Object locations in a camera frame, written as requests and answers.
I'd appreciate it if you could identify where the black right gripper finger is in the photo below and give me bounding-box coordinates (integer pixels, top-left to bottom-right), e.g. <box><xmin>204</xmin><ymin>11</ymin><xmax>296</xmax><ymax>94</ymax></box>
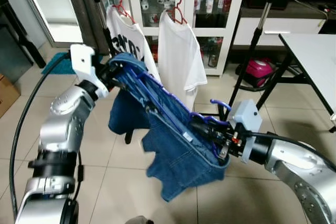
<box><xmin>190</xmin><ymin>113</ymin><xmax>232</xmax><ymax>130</ymax></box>

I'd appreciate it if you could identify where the purple plastic clothes hanger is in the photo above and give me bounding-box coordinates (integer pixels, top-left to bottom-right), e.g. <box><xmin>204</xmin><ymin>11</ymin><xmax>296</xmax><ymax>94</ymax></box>
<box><xmin>113</xmin><ymin>60</ymin><xmax>233</xmax><ymax>131</ymax></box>

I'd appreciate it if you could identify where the blue denim garment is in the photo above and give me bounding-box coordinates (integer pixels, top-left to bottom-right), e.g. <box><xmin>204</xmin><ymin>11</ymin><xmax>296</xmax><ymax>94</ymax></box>
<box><xmin>108</xmin><ymin>52</ymin><xmax>230</xmax><ymax>202</ymax></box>

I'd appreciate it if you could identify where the white T-shirt with black print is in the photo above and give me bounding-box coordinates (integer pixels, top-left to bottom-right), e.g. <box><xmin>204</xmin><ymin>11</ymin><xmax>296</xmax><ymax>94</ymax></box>
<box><xmin>107</xmin><ymin>6</ymin><xmax>161</xmax><ymax>83</ymax></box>

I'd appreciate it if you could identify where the plain white T-shirt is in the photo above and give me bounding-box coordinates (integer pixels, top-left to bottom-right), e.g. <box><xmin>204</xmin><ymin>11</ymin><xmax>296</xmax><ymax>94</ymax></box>
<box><xmin>157</xmin><ymin>10</ymin><xmax>208</xmax><ymax>110</ymax></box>

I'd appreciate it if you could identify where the dark grey curtain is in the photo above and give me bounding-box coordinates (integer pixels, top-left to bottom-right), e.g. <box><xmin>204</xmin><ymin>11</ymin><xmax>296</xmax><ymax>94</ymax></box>
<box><xmin>66</xmin><ymin>0</ymin><xmax>113</xmax><ymax>57</ymax></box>

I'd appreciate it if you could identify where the pink plastic box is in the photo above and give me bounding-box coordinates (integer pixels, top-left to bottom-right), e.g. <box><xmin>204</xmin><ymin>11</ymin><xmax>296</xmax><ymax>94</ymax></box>
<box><xmin>246</xmin><ymin>59</ymin><xmax>276</xmax><ymax>88</ymax></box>

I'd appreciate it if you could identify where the white table with black legs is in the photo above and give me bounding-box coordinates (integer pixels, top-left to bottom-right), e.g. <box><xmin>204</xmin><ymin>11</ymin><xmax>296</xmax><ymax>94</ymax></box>
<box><xmin>278</xmin><ymin>34</ymin><xmax>336</xmax><ymax>133</ymax></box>

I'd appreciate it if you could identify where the brown cardboard box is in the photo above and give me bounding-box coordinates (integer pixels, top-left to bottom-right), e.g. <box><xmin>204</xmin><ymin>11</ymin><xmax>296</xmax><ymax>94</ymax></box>
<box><xmin>0</xmin><ymin>74</ymin><xmax>20</xmax><ymax>117</ymax></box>

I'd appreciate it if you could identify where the white drawer console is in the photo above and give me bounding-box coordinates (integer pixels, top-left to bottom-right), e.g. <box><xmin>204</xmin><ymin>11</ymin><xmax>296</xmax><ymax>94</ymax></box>
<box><xmin>234</xmin><ymin>17</ymin><xmax>327</xmax><ymax>46</ymax></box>

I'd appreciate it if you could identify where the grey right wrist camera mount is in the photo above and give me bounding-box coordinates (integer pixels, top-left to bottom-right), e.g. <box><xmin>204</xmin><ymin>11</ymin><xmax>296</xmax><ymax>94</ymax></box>
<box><xmin>228</xmin><ymin>100</ymin><xmax>262</xmax><ymax>162</ymax></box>

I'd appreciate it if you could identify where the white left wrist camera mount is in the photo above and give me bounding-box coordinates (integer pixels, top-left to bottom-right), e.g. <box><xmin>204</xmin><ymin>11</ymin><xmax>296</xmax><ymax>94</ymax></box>
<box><xmin>70</xmin><ymin>44</ymin><xmax>110</xmax><ymax>99</ymax></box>

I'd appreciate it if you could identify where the red wire clothes hanger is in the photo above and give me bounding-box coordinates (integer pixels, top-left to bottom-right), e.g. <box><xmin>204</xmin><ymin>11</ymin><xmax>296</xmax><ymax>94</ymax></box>
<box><xmin>167</xmin><ymin>0</ymin><xmax>188</xmax><ymax>25</ymax></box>
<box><xmin>112</xmin><ymin>0</ymin><xmax>134</xmax><ymax>23</ymax></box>

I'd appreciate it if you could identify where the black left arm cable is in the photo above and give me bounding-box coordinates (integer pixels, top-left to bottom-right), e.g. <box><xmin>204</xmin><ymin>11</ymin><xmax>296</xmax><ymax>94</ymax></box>
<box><xmin>9</xmin><ymin>51</ymin><xmax>71</xmax><ymax>219</ymax></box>

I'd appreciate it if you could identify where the black furniture frame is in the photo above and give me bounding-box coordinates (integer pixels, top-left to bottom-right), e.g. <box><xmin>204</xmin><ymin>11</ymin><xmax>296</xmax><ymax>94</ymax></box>
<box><xmin>0</xmin><ymin>0</ymin><xmax>47</xmax><ymax>70</ymax></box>

